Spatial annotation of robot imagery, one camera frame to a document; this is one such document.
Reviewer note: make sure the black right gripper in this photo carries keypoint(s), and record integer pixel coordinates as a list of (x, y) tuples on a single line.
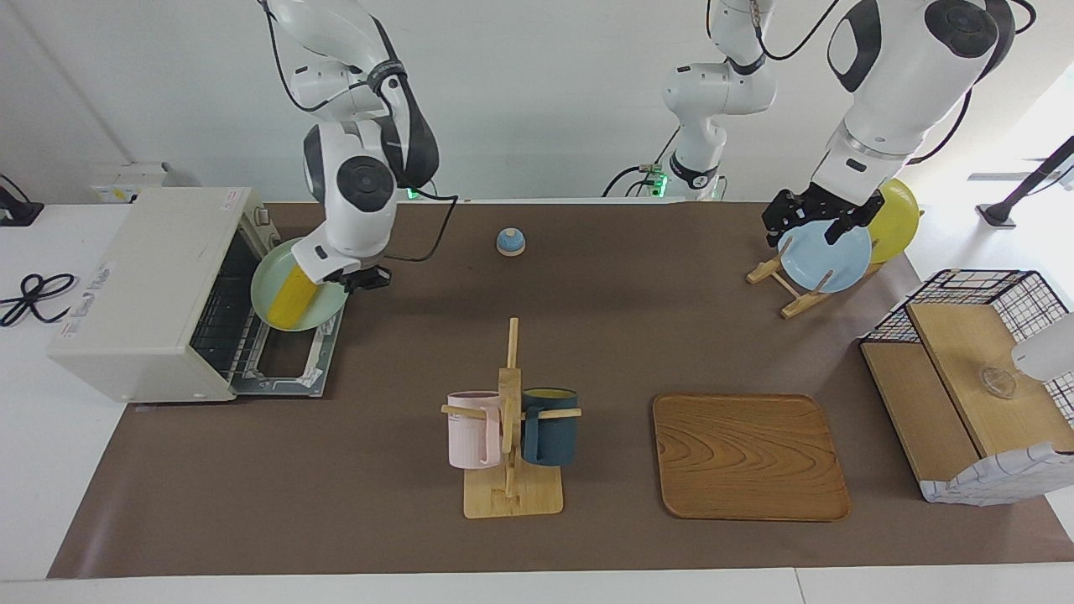
[(357, 272)]

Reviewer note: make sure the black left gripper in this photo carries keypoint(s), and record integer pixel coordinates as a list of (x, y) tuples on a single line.
[(822, 205)]

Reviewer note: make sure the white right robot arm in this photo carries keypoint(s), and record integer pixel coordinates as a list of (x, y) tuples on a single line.
[(361, 184)]

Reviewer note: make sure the black stand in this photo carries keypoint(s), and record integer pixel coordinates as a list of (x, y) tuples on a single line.
[(1019, 193)]

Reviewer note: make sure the white checked cloth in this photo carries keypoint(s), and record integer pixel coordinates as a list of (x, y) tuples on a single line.
[(998, 478)]

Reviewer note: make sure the black desk clamp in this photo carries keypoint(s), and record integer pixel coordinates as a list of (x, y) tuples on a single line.
[(17, 211)]

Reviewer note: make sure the blue call bell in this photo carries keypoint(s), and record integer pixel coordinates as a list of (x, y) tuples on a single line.
[(510, 243)]

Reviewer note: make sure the wooden serving tray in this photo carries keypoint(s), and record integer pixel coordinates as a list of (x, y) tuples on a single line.
[(747, 457)]

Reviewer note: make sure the yellow corn cob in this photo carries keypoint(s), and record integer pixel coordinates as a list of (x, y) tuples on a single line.
[(292, 300)]

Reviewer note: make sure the wooden mug rack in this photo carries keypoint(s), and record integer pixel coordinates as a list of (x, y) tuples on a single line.
[(508, 495)]

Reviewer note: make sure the white wall box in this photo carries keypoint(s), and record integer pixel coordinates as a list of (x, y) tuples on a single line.
[(126, 180)]

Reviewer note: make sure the pink mug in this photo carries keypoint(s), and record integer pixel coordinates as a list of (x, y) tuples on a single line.
[(470, 432)]

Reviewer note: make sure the brown table mat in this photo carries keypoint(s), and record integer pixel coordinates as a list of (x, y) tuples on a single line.
[(361, 470)]

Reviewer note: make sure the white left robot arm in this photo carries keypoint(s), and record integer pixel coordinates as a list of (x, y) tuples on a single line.
[(906, 75)]

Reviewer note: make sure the small clear glass dish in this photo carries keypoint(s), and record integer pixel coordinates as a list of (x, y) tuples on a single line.
[(998, 382)]

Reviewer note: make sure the white rounded device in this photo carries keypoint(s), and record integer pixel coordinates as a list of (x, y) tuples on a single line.
[(1049, 348)]

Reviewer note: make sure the dark blue mug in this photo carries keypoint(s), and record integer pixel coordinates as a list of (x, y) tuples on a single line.
[(552, 436)]

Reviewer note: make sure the light blue plate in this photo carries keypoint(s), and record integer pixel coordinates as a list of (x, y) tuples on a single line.
[(826, 260)]

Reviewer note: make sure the glass oven door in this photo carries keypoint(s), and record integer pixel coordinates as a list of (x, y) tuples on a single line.
[(285, 373)]

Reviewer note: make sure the wooden plate rack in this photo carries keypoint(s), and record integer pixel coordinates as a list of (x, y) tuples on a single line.
[(797, 304)]

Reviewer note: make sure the metal oven rack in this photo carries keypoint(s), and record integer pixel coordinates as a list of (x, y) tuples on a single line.
[(220, 323)]

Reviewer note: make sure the yellow plate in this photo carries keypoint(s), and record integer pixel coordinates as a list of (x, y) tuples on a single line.
[(898, 222)]

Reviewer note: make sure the cream toaster oven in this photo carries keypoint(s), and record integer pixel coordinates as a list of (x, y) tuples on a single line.
[(143, 294)]

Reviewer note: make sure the mint green plate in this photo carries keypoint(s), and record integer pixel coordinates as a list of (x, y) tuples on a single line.
[(273, 281)]

